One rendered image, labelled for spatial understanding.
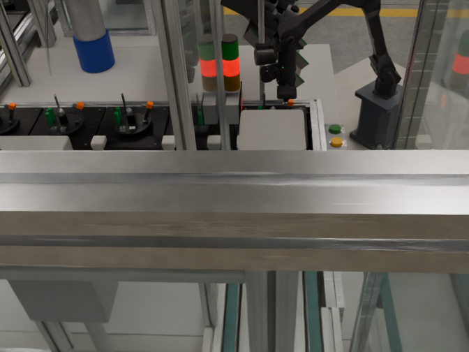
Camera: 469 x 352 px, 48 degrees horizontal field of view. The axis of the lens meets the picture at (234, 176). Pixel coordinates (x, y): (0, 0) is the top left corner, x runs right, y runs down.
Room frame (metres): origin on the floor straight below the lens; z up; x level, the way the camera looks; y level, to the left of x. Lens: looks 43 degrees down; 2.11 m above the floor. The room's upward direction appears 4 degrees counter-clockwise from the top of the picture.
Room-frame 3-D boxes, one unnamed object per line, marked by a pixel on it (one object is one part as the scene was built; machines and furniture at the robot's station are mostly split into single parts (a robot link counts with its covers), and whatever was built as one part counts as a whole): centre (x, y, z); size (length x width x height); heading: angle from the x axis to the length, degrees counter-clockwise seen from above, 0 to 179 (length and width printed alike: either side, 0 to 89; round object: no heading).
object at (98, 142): (1.50, 0.35, 1.01); 0.24 x 0.24 x 0.13; 84
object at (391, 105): (1.48, -0.53, 0.96); 0.15 x 0.15 x 0.20; 35
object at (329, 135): (1.34, -0.35, 0.93); 0.21 x 0.07 x 0.06; 174
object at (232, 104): (1.27, -0.01, 1.29); 0.12 x 0.05 x 0.25; 174
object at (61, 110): (1.52, 0.60, 1.01); 0.24 x 0.24 x 0.13; 84
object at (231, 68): (1.27, -0.01, 1.33); 0.05 x 0.05 x 0.05
